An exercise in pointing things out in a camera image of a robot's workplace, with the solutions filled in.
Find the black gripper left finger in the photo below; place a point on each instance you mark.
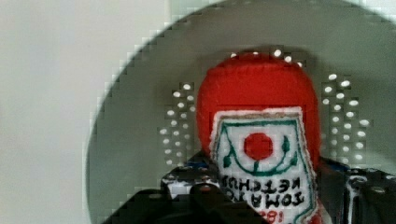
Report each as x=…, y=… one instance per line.
x=189, y=194

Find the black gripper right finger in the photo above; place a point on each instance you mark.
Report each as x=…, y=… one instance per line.
x=356, y=196

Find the red plush ketchup bottle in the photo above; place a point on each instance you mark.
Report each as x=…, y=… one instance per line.
x=257, y=119

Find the green oval strainer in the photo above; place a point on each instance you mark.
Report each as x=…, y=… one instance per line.
x=334, y=36

